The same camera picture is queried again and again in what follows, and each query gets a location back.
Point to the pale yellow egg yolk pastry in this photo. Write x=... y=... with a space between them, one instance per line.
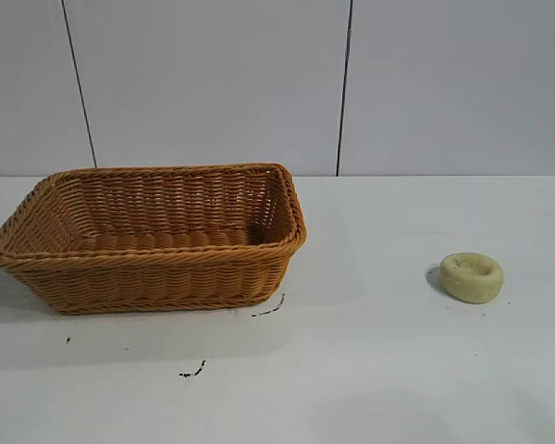
x=472 y=279

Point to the brown woven wicker basket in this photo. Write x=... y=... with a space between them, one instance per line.
x=166 y=277

